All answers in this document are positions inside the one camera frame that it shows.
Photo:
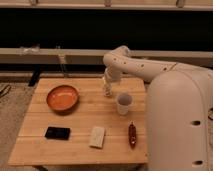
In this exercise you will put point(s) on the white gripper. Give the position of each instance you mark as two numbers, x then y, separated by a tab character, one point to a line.
111	75

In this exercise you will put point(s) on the red chili pepper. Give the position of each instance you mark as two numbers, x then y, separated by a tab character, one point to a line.
132	135

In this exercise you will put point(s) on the wooden table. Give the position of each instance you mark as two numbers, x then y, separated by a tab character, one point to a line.
92	110

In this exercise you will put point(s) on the orange ceramic bowl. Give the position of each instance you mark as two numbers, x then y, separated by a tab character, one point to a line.
62	98

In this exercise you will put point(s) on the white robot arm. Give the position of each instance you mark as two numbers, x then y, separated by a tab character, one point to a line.
178	102

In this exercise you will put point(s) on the small clear bottle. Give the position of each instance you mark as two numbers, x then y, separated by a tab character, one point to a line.
107	90

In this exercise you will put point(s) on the white rectangular sponge block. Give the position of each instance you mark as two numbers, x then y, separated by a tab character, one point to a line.
97	137

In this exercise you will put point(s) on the black rectangular box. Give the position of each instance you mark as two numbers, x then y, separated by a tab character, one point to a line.
58	133

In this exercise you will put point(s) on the translucent plastic cup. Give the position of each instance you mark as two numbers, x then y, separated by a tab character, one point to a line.
123	103

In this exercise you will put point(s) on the clear plastic bag on ledge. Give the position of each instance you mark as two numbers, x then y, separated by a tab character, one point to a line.
30	50

